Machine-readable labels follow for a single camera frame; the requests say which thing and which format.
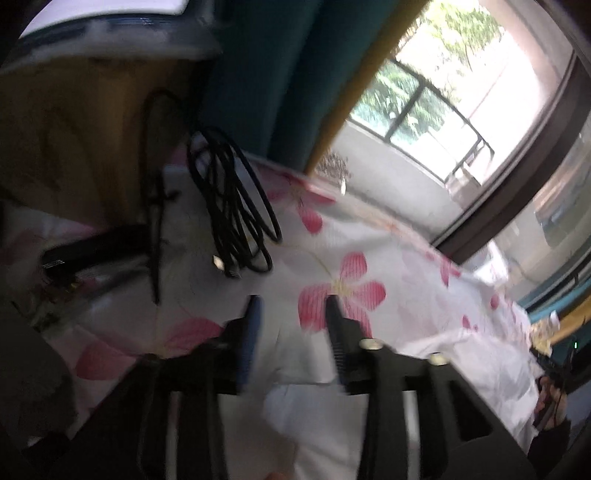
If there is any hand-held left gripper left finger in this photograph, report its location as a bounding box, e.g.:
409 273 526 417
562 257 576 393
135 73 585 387
41 295 266 480

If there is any dark sliding door frame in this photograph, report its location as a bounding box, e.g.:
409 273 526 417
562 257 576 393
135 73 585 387
431 55 591 264

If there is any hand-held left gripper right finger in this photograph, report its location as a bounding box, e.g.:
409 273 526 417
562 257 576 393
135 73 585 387
325 295 539 480

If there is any teal curtain yellow lining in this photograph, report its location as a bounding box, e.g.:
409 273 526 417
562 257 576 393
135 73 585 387
198 0 432 178
517 265 591 342

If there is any person's right forearm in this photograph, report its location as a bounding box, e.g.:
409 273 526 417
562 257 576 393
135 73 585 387
526 418 573 469

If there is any person's right hand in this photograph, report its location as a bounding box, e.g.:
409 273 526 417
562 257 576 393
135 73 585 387
536 376 571 428

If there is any coiled black cable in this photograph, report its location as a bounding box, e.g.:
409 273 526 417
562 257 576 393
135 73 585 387
187 127 283 278

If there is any potted plant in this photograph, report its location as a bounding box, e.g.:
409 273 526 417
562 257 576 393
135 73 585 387
318 150 354 181

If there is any black power adapter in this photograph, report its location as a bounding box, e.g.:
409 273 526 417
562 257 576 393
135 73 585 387
41 224 153 282

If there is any dark balcony railing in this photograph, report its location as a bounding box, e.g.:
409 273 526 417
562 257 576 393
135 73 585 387
348 60 495 183

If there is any white large garment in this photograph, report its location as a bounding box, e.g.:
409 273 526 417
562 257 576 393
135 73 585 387
219 381 370 480

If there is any floral bed sheet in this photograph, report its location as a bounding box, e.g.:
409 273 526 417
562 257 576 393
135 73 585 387
0 152 546 480

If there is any brown nightstand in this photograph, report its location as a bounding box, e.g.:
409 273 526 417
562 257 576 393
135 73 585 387
0 55 195 222

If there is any tablet with lit screen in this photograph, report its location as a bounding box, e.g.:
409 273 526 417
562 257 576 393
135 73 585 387
21 0 192 35

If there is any thin black cable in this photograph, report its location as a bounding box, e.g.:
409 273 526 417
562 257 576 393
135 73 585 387
139 90 185 305

